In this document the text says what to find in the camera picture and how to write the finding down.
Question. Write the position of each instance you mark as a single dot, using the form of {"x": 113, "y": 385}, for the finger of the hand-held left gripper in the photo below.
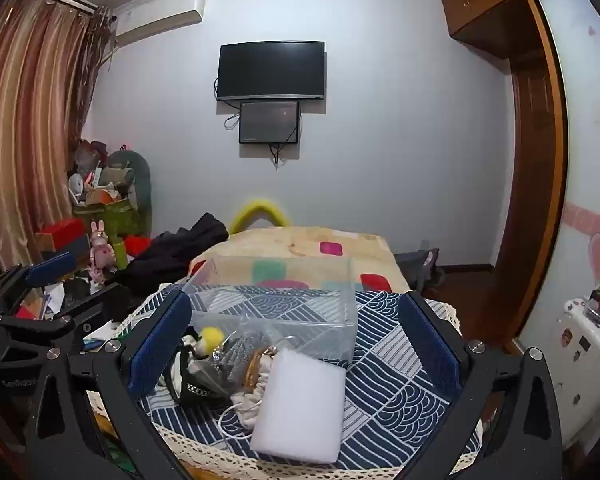
{"x": 96, "y": 305}
{"x": 50, "y": 266}

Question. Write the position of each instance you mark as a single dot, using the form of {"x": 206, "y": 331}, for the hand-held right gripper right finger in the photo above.
{"x": 430, "y": 347}

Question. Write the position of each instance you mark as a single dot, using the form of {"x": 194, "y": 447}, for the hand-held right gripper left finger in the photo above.
{"x": 159, "y": 347}

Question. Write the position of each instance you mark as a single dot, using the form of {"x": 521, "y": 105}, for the grey mesh bag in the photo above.
{"x": 236, "y": 357}

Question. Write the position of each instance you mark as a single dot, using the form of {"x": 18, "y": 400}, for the clear plastic box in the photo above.
{"x": 280, "y": 317}

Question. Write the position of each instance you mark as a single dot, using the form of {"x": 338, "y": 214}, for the white sponge block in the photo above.
{"x": 300, "y": 405}

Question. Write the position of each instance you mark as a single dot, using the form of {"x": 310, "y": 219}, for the red box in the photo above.
{"x": 62, "y": 232}

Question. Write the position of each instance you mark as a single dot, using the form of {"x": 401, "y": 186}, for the pink bunny toy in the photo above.
{"x": 101, "y": 252}

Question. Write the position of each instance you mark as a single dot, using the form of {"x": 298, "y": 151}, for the green bottle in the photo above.
{"x": 119, "y": 255}

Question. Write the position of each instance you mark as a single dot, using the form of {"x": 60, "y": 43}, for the blue patterned tablecloth lace edge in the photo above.
{"x": 400, "y": 410}

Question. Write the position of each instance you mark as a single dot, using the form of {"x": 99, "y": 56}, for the red cloth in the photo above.
{"x": 139, "y": 244}

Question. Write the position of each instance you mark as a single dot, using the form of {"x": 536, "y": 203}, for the dark bag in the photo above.
{"x": 420, "y": 267}

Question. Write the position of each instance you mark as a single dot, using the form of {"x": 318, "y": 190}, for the green cardboard box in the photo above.
{"x": 115, "y": 217}

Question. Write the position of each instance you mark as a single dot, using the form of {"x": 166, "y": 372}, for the black clothing pile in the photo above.
{"x": 180, "y": 250}

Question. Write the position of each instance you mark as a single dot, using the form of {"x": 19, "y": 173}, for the pile of mixed clutter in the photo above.
{"x": 97, "y": 175}

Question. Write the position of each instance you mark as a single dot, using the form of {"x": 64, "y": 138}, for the brown striped curtain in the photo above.
{"x": 25, "y": 120}

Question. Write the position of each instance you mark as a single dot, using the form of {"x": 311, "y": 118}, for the white cabinet with stickers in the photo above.
{"x": 587, "y": 375}

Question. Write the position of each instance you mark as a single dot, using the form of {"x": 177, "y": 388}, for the beige blanket coloured squares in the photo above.
{"x": 300, "y": 244}

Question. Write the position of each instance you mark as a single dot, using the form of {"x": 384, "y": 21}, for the yellow curved cushion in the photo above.
{"x": 260, "y": 207}

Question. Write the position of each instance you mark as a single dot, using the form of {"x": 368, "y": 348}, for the wooden wardrobe white doors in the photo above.
{"x": 540, "y": 160}

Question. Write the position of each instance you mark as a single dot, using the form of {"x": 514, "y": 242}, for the white air conditioner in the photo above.
{"x": 155, "y": 20}

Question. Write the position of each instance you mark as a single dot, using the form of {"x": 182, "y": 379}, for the small black wall monitor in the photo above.
{"x": 269, "y": 122}

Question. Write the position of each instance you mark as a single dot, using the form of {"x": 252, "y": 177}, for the black wall television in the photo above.
{"x": 271, "y": 71}

